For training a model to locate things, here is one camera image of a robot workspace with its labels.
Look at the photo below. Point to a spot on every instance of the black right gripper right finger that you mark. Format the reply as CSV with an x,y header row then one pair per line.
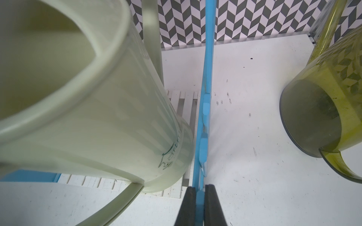
x,y
213,214

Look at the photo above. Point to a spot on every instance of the blue and white slatted shelf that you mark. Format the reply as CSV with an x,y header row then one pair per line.
x,y
203,113

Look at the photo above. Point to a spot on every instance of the pale green watering can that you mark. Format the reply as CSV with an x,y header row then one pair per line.
x,y
84,99

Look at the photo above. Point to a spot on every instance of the olive transparent watering can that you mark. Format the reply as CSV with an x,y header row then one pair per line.
x,y
321,108

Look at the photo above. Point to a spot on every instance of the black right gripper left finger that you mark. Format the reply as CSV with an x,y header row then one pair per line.
x,y
187,212

